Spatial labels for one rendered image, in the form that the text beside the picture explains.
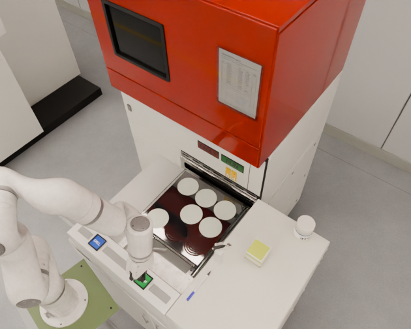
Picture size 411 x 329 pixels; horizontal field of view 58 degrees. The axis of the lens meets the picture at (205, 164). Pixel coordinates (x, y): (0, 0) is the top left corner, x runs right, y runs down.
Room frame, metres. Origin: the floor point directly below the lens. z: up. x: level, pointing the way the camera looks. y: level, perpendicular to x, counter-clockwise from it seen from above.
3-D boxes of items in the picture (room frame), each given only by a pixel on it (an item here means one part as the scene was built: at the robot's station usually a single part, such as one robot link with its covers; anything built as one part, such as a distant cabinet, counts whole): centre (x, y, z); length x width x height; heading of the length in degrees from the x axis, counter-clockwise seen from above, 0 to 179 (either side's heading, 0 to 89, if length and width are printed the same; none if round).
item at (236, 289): (0.52, -0.17, 0.89); 0.62 x 0.35 x 0.14; 141
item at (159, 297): (0.60, 0.35, 0.89); 0.55 x 0.09 x 0.14; 51
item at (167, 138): (1.13, 0.08, 1.02); 0.82 x 0.03 x 0.40; 51
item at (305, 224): (0.69, -0.39, 1.01); 0.07 x 0.07 x 0.10
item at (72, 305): (0.48, 0.59, 0.92); 0.19 x 0.19 x 0.18
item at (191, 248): (0.84, 0.07, 0.90); 0.34 x 0.34 x 0.01; 51
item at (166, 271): (0.62, 0.22, 0.87); 0.36 x 0.08 x 0.03; 51
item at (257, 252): (0.60, -0.19, 1.00); 0.07 x 0.07 x 0.07; 51
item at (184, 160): (1.01, -0.05, 0.89); 0.44 x 0.02 x 0.10; 51
